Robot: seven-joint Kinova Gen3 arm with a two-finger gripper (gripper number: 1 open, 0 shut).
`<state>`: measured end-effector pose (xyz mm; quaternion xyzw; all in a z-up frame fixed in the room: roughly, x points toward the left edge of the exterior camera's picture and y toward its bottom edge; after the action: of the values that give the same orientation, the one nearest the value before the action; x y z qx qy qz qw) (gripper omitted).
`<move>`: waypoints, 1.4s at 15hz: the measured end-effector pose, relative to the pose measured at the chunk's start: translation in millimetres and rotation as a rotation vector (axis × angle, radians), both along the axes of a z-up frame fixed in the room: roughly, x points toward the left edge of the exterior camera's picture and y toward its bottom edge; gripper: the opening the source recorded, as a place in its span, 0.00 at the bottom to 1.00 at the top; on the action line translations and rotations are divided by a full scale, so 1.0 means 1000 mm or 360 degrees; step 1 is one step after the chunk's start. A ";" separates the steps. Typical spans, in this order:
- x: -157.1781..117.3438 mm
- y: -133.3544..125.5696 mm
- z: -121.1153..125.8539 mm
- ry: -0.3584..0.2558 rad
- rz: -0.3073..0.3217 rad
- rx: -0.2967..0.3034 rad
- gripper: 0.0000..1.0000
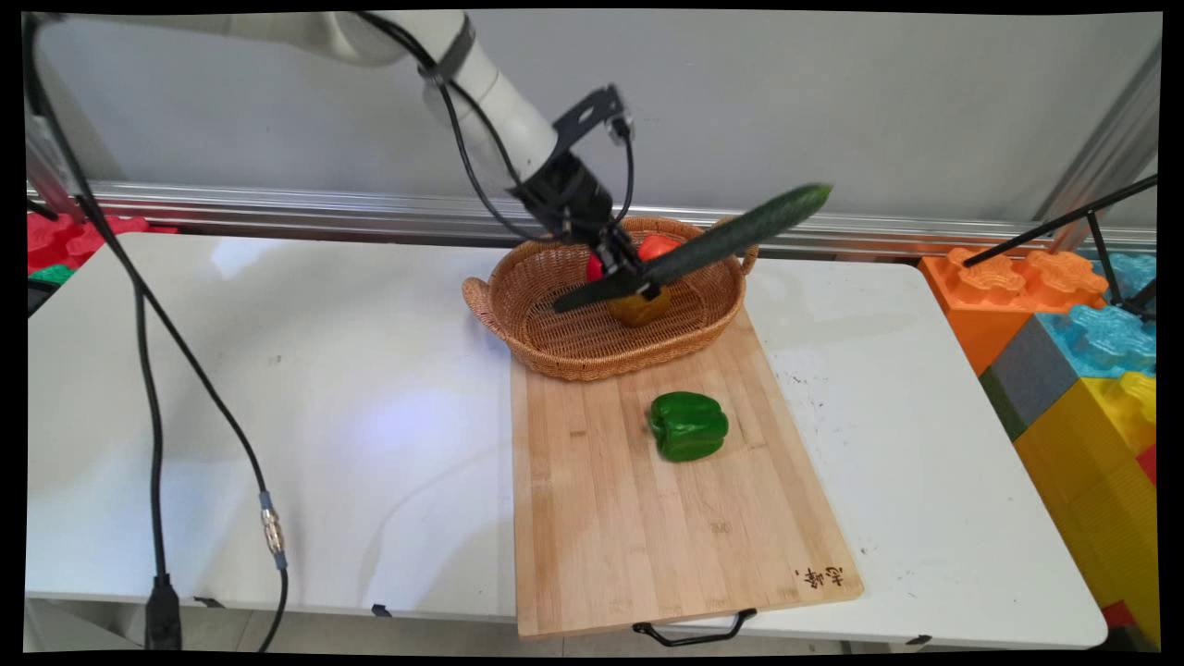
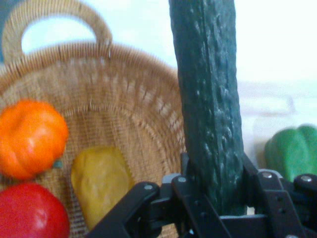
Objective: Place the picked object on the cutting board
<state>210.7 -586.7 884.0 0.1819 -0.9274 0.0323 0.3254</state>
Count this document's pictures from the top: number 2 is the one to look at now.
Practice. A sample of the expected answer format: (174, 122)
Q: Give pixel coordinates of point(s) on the red toy tomato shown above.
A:
(29, 213)

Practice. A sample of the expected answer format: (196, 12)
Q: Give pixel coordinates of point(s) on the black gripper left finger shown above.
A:
(188, 203)

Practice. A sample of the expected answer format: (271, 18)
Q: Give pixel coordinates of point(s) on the dark green toy cucumber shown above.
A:
(210, 99)

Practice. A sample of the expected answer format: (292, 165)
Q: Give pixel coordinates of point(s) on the yellow-brown pepper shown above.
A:
(101, 183)

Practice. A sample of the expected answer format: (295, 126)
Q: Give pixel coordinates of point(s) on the green toy bell pepper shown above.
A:
(292, 151)

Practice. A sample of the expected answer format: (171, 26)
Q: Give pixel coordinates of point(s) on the orange toy tomato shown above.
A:
(32, 138)

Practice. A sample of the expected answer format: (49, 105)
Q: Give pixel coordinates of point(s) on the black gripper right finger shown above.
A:
(280, 203)

